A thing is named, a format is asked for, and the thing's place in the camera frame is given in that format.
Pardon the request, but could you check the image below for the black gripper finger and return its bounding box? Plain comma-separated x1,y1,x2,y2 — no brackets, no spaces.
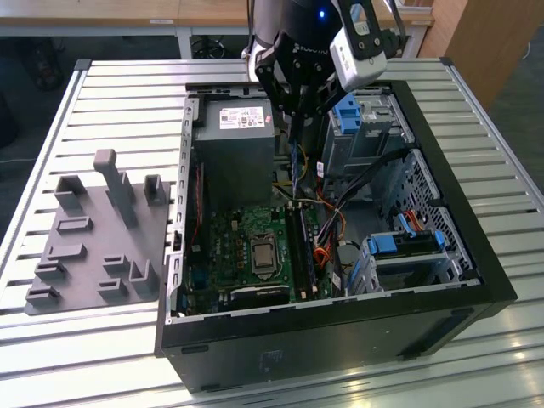
299,58,354,125
253,32,304,119

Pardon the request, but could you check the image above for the blue RAM stick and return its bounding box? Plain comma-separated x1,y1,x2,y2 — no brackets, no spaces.
290,113,309,201

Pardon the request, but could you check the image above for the black RAM slot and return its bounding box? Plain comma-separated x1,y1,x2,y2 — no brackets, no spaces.
283,202,308,301

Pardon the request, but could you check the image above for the blue plastic drive latch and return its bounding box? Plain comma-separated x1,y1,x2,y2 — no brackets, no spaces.
333,91,363,136

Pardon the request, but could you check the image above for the metal drive cage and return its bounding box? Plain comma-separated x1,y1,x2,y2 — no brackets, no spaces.
320,91,416,179

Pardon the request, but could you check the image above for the grey power supply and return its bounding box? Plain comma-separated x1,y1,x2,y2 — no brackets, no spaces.
193,98,277,209

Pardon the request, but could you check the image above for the CPU socket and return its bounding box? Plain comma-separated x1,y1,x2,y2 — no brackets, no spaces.
247,232,281,280

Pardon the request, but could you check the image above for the blue disk carrier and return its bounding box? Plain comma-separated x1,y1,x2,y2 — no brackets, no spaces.
365,229,447,260

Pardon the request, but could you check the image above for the green motherboard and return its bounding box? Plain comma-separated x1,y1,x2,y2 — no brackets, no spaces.
182,201,337,318

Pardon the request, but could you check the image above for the silver CPU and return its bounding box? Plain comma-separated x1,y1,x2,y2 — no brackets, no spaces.
253,244,275,269

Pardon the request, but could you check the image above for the wooden cabinet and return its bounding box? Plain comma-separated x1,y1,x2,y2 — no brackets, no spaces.
418,0,544,111

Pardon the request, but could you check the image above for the metal disk bay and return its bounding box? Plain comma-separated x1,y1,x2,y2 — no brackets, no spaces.
346,227,481,298

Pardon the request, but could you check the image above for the black graphics card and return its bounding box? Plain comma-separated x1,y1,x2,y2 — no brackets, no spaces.
229,283,291,310

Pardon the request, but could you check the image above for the black PC case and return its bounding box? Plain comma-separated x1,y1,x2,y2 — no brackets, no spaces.
153,80,519,394

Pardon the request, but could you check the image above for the grey parts rack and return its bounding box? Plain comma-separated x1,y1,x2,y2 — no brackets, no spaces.
23,148,171,316

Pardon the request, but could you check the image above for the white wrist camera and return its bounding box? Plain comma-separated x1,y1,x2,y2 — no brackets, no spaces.
241,40,267,82

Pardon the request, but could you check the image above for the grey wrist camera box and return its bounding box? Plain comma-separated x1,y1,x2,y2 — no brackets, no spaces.
329,28,388,93

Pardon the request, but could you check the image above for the black flat data cable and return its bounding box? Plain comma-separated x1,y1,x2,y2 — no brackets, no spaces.
316,148,411,239

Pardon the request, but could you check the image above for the orange red wire bundle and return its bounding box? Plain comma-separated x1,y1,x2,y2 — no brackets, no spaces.
313,203,348,271

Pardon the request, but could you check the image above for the wooden desk white frame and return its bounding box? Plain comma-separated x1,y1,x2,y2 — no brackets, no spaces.
0,0,256,59

